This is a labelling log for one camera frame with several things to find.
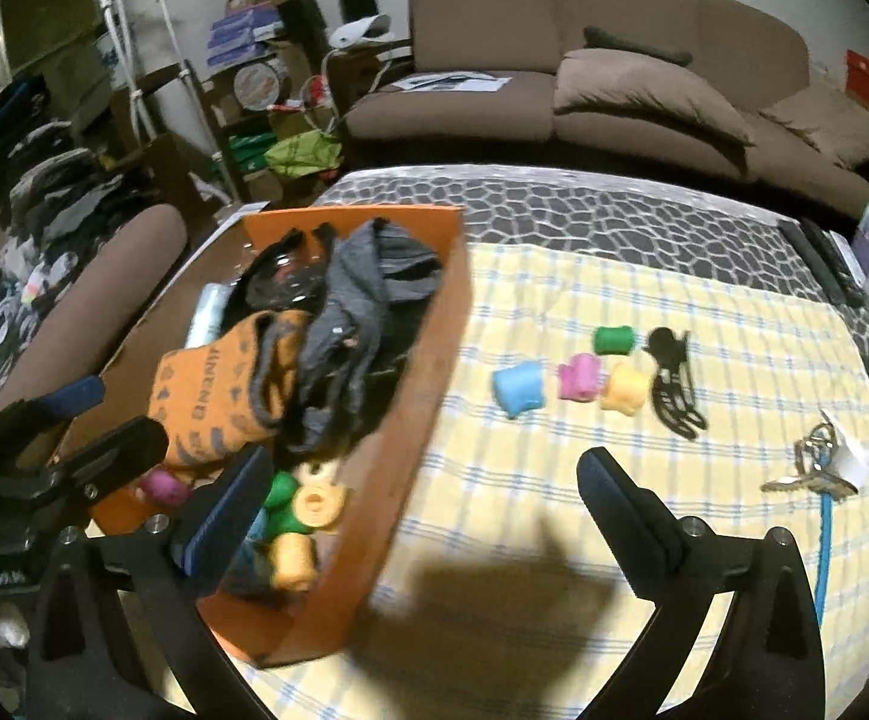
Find blue lanyard strap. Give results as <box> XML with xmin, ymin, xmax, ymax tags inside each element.
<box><xmin>813</xmin><ymin>448</ymin><xmax>835</xmax><ymax>628</ymax></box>

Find key bunch with tag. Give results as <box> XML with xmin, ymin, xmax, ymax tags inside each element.
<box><xmin>761</xmin><ymin>410</ymin><xmax>869</xmax><ymax>500</ymax></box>

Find black hair claw clip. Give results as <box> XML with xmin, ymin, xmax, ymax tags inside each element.
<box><xmin>646</xmin><ymin>327</ymin><xmax>708</xmax><ymax>440</ymax></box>

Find yellow thread spool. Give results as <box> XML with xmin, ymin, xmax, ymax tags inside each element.
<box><xmin>600</xmin><ymin>362</ymin><xmax>652</xmax><ymax>416</ymax></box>

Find pink thread spool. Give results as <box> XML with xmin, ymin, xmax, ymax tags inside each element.
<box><xmin>558</xmin><ymin>353</ymin><xmax>602</xmax><ymax>403</ymax></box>

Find blue thread spool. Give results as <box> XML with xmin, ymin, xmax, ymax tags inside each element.
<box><xmin>491</xmin><ymin>361</ymin><xmax>545</xmax><ymax>419</ymax></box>

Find magenta thread spool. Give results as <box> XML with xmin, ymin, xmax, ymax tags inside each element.
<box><xmin>138</xmin><ymin>466</ymin><xmax>192</xmax><ymax>507</ymax></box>

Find brown armrest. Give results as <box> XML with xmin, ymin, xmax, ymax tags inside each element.
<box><xmin>0</xmin><ymin>203</ymin><xmax>187</xmax><ymax>411</ymax></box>

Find orange printed sock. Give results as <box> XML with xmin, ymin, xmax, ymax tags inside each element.
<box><xmin>146</xmin><ymin>309</ymin><xmax>311</xmax><ymax>473</ymax></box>

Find green spool in box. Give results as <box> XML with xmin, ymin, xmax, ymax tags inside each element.
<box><xmin>262</xmin><ymin>470</ymin><xmax>314</xmax><ymax>543</ymax></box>

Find yellow checkered cloth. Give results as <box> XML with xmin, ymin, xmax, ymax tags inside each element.
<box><xmin>253</xmin><ymin>239</ymin><xmax>869</xmax><ymax>720</ymax></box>

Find yellow spool in box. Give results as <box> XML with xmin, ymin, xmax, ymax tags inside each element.
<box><xmin>291</xmin><ymin>483</ymin><xmax>348</xmax><ymax>533</ymax></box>

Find orange storage box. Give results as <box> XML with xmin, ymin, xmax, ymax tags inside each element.
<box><xmin>62</xmin><ymin>205</ymin><xmax>471</xmax><ymax>668</ymax></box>

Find black sunglasses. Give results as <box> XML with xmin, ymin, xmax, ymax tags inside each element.
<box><xmin>221</xmin><ymin>227</ymin><xmax>327</xmax><ymax>332</ymax></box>

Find green thread spool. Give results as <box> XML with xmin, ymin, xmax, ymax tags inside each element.
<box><xmin>592</xmin><ymin>325</ymin><xmax>638</xmax><ymax>356</ymax></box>

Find grey cloth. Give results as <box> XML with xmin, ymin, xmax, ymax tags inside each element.
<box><xmin>283</xmin><ymin>218</ymin><xmax>443</xmax><ymax>457</ymax></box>

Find black remote control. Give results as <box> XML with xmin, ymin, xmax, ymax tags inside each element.
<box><xmin>777</xmin><ymin>218</ymin><xmax>864</xmax><ymax>309</ymax></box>

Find green bag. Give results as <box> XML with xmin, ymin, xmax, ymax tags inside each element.
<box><xmin>263</xmin><ymin>130</ymin><xmax>341</xmax><ymax>182</ymax></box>

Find grey pebble pattern tablecloth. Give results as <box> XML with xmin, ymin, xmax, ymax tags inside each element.
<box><xmin>315</xmin><ymin>164</ymin><xmax>869</xmax><ymax>380</ymax></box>

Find white pole rack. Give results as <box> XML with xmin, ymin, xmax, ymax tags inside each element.
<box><xmin>98</xmin><ymin>0</ymin><xmax>245</xmax><ymax>205</ymax></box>

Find white paper on sofa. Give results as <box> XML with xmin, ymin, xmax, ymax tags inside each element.
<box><xmin>392</xmin><ymin>71</ymin><xmax>510</xmax><ymax>93</ymax></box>

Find brown sofa cushion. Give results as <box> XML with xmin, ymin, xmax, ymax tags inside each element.
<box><xmin>553</xmin><ymin>49</ymin><xmax>753</xmax><ymax>146</ymax></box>

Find brown sofa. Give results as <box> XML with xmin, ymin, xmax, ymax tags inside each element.
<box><xmin>347</xmin><ymin>0</ymin><xmax>869</xmax><ymax>220</ymax></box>

